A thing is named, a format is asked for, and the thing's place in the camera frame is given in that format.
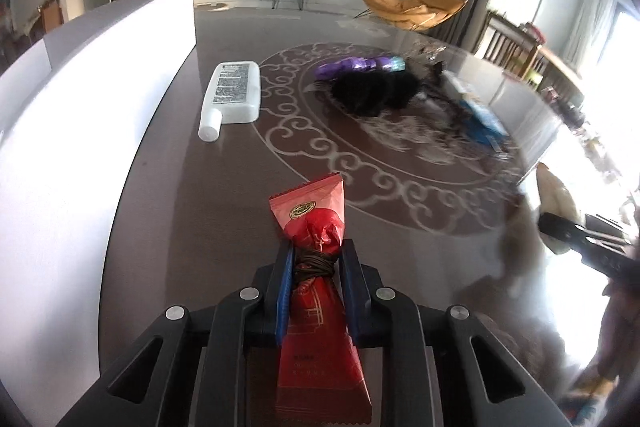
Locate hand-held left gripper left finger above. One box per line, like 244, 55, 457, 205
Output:
55, 243, 297, 427

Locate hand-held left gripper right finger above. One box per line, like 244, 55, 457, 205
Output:
339, 238, 573, 427

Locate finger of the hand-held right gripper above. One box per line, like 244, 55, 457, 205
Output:
537, 212, 589, 253
585, 213, 632, 240

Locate cream knitted hat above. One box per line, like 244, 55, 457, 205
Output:
535, 162, 586, 255

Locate red snack packet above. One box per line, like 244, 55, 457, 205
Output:
268, 173, 373, 423

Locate blue white ointment box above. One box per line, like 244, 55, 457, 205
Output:
442, 69, 508, 148

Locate black fuzzy cloth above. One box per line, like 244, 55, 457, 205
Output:
330, 68, 423, 118

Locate person's right forearm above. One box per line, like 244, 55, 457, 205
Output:
597, 282, 640, 383

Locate wooden dining table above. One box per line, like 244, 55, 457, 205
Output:
525, 42, 586, 98

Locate wooden dining chair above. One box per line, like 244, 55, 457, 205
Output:
482, 9, 541, 72

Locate white plastic bottle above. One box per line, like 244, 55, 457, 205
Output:
198, 61, 262, 142

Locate purple packet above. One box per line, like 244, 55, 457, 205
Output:
315, 55, 406, 80

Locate orange lounge chair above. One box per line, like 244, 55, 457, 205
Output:
361, 0, 469, 32

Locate low white panel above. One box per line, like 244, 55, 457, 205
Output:
0, 38, 126, 408

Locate tall white panel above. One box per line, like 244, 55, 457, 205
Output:
42, 0, 197, 208

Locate wooden side cabinet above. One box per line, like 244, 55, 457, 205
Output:
40, 2, 66, 32

